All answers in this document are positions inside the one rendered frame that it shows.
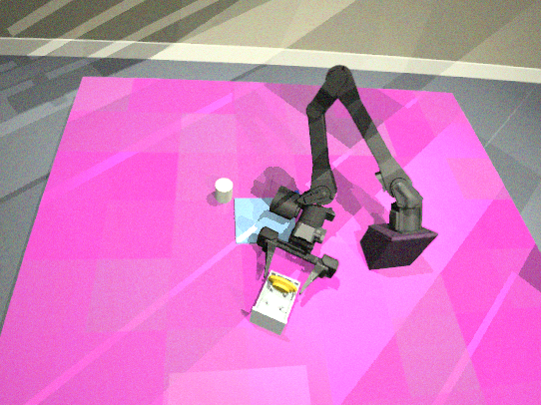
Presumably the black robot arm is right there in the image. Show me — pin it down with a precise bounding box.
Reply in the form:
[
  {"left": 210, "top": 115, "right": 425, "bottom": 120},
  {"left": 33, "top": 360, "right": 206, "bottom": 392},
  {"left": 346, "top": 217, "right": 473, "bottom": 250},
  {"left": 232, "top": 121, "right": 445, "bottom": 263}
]
[{"left": 270, "top": 65, "right": 427, "bottom": 250}]

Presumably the light blue square mat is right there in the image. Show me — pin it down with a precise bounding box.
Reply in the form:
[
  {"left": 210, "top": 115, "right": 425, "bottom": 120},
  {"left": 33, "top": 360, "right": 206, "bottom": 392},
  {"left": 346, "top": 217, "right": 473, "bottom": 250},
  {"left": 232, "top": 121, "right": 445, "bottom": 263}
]
[{"left": 235, "top": 199, "right": 295, "bottom": 244}]

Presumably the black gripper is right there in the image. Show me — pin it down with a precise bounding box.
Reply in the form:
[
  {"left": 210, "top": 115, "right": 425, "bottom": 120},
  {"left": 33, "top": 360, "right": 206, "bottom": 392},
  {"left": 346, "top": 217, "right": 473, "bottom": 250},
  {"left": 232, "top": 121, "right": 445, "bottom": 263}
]
[{"left": 257, "top": 219, "right": 340, "bottom": 295}]

